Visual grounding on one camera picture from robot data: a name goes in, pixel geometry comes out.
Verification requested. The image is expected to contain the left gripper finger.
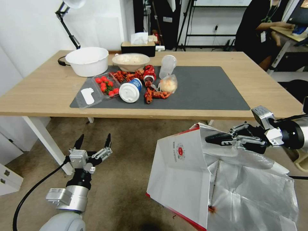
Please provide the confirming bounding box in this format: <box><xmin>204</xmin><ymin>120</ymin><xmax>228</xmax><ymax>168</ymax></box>
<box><xmin>69</xmin><ymin>133</ymin><xmax>85</xmax><ymax>154</ymax></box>
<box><xmin>92</xmin><ymin>133</ymin><xmax>113</xmax><ymax>161</ymax></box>

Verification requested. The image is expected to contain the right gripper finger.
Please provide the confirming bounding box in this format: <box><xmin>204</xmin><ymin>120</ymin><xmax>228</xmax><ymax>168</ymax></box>
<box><xmin>205</xmin><ymin>122</ymin><xmax>251</xmax><ymax>142</ymax></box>
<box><xmin>207</xmin><ymin>137</ymin><xmax>265</xmax><ymax>150</ymax></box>

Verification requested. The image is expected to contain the white foil-lined delivery bag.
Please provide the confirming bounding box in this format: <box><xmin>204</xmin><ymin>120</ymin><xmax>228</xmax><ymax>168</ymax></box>
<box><xmin>145</xmin><ymin>123</ymin><xmax>300</xmax><ymax>231</ymax></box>

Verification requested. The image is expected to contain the bun in clear plastic bag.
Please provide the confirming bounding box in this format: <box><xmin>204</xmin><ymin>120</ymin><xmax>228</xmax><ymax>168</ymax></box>
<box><xmin>158</xmin><ymin>74</ymin><xmax>179</xmax><ymax>93</ymax></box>

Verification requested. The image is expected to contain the beige paper food bowl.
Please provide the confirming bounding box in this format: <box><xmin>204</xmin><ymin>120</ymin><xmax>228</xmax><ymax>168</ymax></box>
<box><xmin>112</xmin><ymin>53</ymin><xmax>150</xmax><ymax>72</ymax></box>

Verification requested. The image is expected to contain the dark grey table mat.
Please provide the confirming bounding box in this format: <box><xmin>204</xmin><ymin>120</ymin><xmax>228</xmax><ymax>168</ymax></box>
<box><xmin>70</xmin><ymin>65</ymin><xmax>251</xmax><ymax>111</ymax></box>

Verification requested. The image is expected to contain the clear plastic clamshell box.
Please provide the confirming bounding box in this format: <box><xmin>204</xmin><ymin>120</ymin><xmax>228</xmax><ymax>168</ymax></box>
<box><xmin>75</xmin><ymin>72</ymin><xmax>122</xmax><ymax>111</ymax></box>

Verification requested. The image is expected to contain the white clamshell label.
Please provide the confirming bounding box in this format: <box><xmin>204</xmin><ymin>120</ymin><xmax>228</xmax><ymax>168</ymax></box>
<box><xmin>81</xmin><ymin>88</ymin><xmax>95</xmax><ymax>105</ymax></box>

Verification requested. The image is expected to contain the black chair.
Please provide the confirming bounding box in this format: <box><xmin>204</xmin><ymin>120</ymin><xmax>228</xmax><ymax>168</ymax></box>
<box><xmin>278</xmin><ymin>79</ymin><xmax>308</xmax><ymax>104</ymax></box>

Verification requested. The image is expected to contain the blue paper cup white lid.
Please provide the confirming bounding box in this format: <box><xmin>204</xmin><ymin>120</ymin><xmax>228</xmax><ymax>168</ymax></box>
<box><xmin>119</xmin><ymin>78</ymin><xmax>143</xmax><ymax>103</ymax></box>

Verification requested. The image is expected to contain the wooden table with white legs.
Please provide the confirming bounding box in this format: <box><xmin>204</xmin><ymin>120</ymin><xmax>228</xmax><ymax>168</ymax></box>
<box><xmin>0</xmin><ymin>50</ymin><xmax>303</xmax><ymax>176</ymax></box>

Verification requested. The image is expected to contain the white drawer cabinet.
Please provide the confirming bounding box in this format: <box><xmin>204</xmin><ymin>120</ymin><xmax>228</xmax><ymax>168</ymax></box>
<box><xmin>0</xmin><ymin>163</ymin><xmax>24</xmax><ymax>196</ymax></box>

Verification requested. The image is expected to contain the large white plastic bowl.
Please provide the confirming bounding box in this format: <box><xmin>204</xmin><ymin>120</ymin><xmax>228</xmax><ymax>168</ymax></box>
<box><xmin>65</xmin><ymin>47</ymin><xmax>109</xmax><ymax>77</ymax></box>

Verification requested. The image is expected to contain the crushed red soda can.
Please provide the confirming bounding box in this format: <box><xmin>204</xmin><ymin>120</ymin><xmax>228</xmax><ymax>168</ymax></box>
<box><xmin>143</xmin><ymin>65</ymin><xmax>157</xmax><ymax>82</ymax></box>

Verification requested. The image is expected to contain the clear plastic cup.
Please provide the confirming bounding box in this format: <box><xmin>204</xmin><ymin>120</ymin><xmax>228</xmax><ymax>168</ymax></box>
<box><xmin>159</xmin><ymin>55</ymin><xmax>178</xmax><ymax>79</ymax></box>

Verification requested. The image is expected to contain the person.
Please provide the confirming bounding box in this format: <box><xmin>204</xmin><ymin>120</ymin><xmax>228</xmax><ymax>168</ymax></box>
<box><xmin>235</xmin><ymin>0</ymin><xmax>299</xmax><ymax>71</ymax></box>

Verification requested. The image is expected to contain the black tissue box wooden lid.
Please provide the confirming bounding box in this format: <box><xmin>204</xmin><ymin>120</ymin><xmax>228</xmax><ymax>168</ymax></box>
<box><xmin>121</xmin><ymin>41</ymin><xmax>156</xmax><ymax>58</ymax></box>

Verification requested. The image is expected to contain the wooden side desk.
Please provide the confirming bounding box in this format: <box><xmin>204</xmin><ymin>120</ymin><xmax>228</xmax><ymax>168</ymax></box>
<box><xmin>269</xmin><ymin>25</ymin><xmax>308</xmax><ymax>73</ymax></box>

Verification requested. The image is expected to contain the black desk lamp white shade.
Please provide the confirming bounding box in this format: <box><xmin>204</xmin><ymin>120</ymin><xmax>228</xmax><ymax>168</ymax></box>
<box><xmin>55</xmin><ymin>0</ymin><xmax>87</xmax><ymax>50</ymax></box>

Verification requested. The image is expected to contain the white tissue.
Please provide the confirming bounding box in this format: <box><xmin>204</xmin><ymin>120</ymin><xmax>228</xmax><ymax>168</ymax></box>
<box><xmin>131</xmin><ymin>32</ymin><xmax>149</xmax><ymax>45</ymax></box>

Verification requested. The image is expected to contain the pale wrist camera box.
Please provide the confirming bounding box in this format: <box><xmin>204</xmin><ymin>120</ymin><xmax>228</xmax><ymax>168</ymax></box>
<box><xmin>69</xmin><ymin>149</ymin><xmax>88</xmax><ymax>169</ymax></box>
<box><xmin>251</xmin><ymin>105</ymin><xmax>276</xmax><ymax>130</ymax></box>

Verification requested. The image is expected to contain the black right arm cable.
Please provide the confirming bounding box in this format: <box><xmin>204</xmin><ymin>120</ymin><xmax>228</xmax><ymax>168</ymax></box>
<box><xmin>268</xmin><ymin>115</ymin><xmax>308</xmax><ymax>125</ymax></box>

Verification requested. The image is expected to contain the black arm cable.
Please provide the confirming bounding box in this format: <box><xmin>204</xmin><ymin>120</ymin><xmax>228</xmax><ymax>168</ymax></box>
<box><xmin>268</xmin><ymin>115</ymin><xmax>308</xmax><ymax>125</ymax></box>
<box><xmin>12</xmin><ymin>156</ymin><xmax>73</xmax><ymax>231</ymax></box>

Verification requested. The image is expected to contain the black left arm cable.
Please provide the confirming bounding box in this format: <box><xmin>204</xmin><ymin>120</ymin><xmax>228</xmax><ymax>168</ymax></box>
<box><xmin>12</xmin><ymin>156</ymin><xmax>73</xmax><ymax>231</ymax></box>

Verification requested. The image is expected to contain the black lamp cable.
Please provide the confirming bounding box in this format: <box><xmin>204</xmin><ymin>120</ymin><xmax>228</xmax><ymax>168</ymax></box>
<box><xmin>57</xmin><ymin>55</ymin><xmax>71</xmax><ymax>67</ymax></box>

